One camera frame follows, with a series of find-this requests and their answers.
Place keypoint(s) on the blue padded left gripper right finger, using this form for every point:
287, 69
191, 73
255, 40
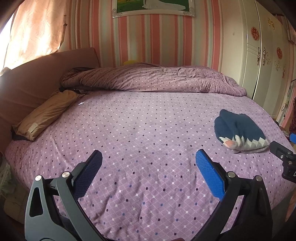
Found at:
210, 173

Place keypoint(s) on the peach window curtain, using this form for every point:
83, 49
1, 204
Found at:
37, 29

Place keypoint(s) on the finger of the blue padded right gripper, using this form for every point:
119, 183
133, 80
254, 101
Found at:
293, 138

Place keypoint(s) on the pink upholstered headboard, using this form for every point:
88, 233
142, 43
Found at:
27, 86

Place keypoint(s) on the yellow object behind duvet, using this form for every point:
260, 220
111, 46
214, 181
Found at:
130, 62

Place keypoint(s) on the white wardrobe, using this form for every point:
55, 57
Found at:
255, 52

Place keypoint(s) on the purple dotted duvet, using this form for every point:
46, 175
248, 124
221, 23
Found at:
143, 77

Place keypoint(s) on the purple dotted bed sheet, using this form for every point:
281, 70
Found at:
148, 187

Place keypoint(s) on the brown pillow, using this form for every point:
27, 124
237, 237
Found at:
44, 115

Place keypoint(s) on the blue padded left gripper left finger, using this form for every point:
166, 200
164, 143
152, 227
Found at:
84, 173

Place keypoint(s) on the framed green picture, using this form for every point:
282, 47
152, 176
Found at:
147, 7

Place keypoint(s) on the navy argyle knit sweater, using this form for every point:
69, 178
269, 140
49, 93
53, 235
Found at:
239, 133

